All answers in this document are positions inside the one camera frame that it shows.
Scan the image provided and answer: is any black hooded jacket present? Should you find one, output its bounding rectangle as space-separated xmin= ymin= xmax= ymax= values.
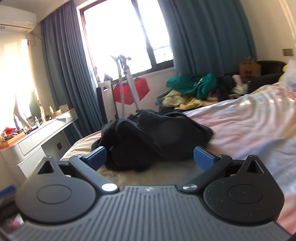
xmin=91 ymin=110 xmax=214 ymax=171

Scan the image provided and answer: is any yellow clothes pile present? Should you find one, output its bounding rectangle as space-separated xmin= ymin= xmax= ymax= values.
xmin=161 ymin=90 xmax=218 ymax=110

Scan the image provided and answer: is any pink floral bed sheet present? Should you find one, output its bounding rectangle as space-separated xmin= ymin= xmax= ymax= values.
xmin=61 ymin=81 xmax=295 ymax=234

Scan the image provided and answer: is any white dressing table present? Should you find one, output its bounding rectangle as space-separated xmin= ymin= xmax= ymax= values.
xmin=1 ymin=109 xmax=78 ymax=186

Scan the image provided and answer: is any vanity mirror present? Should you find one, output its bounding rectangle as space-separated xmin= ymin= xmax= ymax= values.
xmin=14 ymin=88 xmax=41 ymax=128

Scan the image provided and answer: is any green garment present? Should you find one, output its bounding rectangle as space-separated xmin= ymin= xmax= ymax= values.
xmin=166 ymin=73 xmax=218 ymax=99

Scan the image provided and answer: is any left teal curtain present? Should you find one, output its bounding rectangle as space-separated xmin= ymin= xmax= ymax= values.
xmin=41 ymin=1 xmax=103 ymax=145

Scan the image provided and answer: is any teal curtain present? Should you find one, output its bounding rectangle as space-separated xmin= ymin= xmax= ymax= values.
xmin=159 ymin=0 xmax=257 ymax=75
xmin=41 ymin=1 xmax=103 ymax=145

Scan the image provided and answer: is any orange box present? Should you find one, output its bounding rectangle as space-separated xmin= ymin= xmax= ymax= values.
xmin=1 ymin=132 xmax=26 ymax=150

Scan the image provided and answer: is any red cloth on rack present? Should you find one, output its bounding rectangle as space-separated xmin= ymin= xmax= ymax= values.
xmin=112 ymin=77 xmax=151 ymax=105

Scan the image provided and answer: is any brown paper bag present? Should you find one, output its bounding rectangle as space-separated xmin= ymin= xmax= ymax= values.
xmin=239 ymin=57 xmax=261 ymax=83

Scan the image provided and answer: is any black armchair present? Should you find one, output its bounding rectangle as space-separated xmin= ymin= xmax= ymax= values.
xmin=216 ymin=60 xmax=286 ymax=102

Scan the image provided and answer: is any right teal curtain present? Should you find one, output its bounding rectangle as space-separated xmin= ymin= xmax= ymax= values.
xmin=159 ymin=0 xmax=257 ymax=75

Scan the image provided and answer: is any dark framed window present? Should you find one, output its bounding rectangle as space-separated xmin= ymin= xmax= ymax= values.
xmin=78 ymin=1 xmax=174 ymax=82

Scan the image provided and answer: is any white air conditioner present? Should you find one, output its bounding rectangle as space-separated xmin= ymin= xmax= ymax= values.
xmin=0 ymin=5 xmax=37 ymax=33

